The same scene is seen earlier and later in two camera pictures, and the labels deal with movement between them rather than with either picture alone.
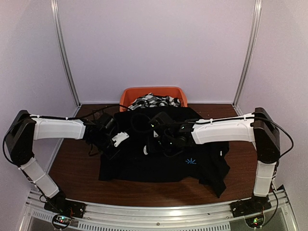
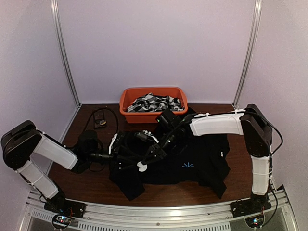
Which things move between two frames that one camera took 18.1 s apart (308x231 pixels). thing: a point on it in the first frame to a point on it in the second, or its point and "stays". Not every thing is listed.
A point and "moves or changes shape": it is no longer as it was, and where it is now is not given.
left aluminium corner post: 61,39 stays
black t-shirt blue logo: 201,162 moves or changes shape
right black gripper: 151,146 to 160,152
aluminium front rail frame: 159,216 stays
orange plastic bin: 129,94 stays
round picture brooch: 145,151 to 142,167
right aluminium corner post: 257,7 stays
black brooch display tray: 97,114 stays
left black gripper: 112,154 to 115,162
